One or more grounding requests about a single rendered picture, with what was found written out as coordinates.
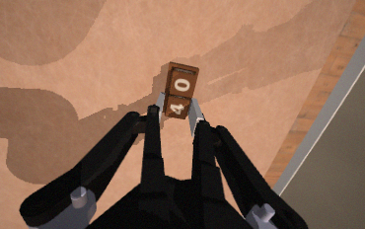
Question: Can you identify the brown wooden tray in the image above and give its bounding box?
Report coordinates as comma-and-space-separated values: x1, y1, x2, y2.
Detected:
163, 62, 199, 113

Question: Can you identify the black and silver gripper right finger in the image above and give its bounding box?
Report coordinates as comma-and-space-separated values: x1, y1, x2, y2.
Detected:
187, 98, 309, 229

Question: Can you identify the brown number cube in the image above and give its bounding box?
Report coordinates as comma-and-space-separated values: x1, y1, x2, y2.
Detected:
165, 93, 190, 119
169, 67, 196, 98

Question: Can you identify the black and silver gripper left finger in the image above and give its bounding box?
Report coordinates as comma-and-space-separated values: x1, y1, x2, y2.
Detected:
19, 92, 170, 229

